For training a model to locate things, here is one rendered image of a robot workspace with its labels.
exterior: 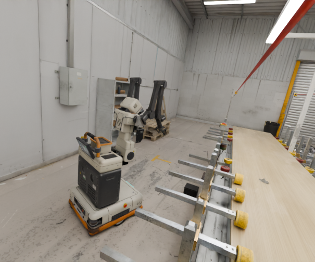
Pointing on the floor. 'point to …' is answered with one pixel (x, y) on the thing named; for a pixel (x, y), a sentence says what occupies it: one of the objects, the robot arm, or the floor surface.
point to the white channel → (313, 76)
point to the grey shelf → (106, 116)
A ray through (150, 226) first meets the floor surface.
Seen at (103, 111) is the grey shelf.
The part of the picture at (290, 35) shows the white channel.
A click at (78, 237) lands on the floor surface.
